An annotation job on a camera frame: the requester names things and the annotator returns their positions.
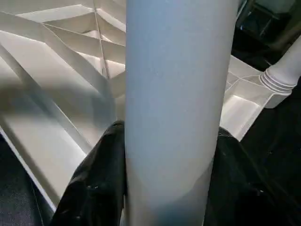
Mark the black work mat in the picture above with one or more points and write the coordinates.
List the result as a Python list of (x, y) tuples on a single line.
[(277, 136)]

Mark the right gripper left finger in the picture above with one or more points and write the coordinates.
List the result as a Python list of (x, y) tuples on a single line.
[(99, 188)]

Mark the white plastic table top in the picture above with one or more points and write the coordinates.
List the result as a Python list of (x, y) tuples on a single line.
[(47, 84)]

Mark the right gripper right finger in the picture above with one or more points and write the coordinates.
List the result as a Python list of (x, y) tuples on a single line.
[(244, 193)]

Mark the white plastic table leg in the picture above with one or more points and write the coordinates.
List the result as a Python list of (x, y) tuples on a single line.
[(289, 70), (178, 94)]

